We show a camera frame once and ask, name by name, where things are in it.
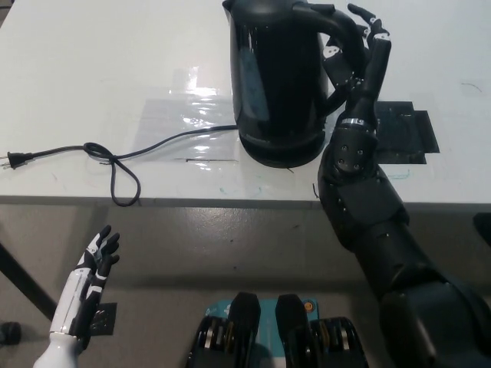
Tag clear plastic sheet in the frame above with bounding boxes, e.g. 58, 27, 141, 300
133, 67, 241, 172

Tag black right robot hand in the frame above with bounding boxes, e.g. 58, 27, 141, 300
321, 2, 394, 128

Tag black power cord with plug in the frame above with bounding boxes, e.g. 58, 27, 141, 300
0, 124, 239, 207

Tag black tape patch on desk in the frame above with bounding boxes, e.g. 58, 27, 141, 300
374, 100, 440, 166

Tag black robot legs and feet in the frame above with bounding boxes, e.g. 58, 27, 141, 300
186, 293, 371, 368

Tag black electric kettle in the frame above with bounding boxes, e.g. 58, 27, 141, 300
222, 0, 369, 160

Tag black round kettle base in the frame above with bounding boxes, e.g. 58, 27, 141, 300
242, 147, 325, 169

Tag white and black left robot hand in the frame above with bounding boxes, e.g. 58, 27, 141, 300
49, 225, 121, 352

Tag black caster wheel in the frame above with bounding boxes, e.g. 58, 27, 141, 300
0, 320, 22, 344

